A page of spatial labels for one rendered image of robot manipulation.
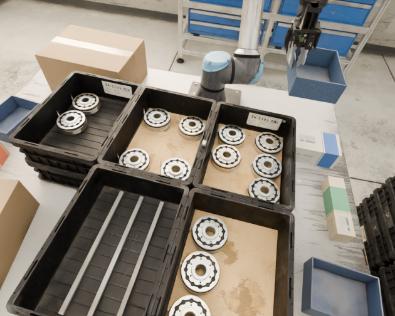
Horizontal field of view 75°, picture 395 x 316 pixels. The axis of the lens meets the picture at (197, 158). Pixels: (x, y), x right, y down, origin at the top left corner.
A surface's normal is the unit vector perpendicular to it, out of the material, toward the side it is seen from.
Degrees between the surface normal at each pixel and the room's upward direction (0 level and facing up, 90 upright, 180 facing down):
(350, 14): 90
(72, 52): 0
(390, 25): 90
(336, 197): 0
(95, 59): 0
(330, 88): 90
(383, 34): 90
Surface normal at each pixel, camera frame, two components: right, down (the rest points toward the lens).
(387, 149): 0.07, -0.61
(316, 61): -0.18, 0.77
